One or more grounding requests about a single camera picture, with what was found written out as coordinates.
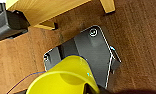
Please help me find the yellow air hockey table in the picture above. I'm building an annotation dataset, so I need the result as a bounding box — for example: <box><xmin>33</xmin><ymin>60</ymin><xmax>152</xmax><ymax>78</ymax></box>
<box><xmin>5</xmin><ymin>0</ymin><xmax>117</xmax><ymax>31</ymax></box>

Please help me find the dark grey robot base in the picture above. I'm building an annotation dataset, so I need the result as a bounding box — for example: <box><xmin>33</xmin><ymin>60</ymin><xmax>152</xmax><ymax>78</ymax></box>
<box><xmin>43</xmin><ymin>24</ymin><xmax>122</xmax><ymax>89</ymax></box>

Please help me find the thin blue cable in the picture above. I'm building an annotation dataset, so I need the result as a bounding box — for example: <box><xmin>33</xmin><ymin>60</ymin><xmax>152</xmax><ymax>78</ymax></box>
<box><xmin>7</xmin><ymin>71</ymin><xmax>46</xmax><ymax>94</ymax></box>

